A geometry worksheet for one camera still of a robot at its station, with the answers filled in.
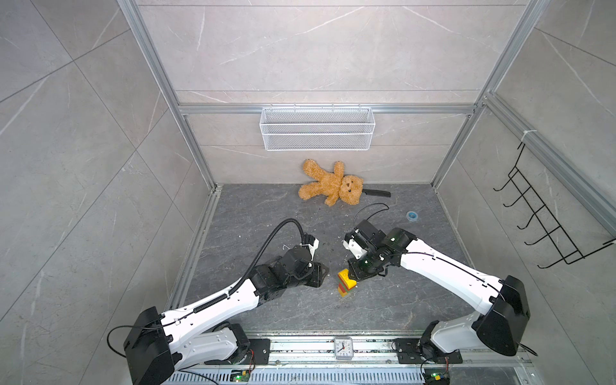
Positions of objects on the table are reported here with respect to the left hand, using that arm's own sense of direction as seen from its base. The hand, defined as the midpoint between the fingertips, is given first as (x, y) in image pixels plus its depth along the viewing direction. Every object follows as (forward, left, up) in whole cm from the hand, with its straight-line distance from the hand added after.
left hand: (329, 267), depth 75 cm
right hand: (-2, -8, -3) cm, 9 cm away
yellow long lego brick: (-2, -5, -3) cm, 6 cm away
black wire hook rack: (+1, -62, +15) cm, 64 cm away
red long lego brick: (-3, -5, -7) cm, 9 cm away
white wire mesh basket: (+57, +1, +14) cm, 59 cm away
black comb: (+46, -28, -16) cm, 56 cm away
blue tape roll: (+31, -41, -16) cm, 54 cm away
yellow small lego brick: (-4, -5, -14) cm, 16 cm away
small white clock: (-20, -4, -14) cm, 25 cm away
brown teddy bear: (+45, -6, -9) cm, 47 cm away
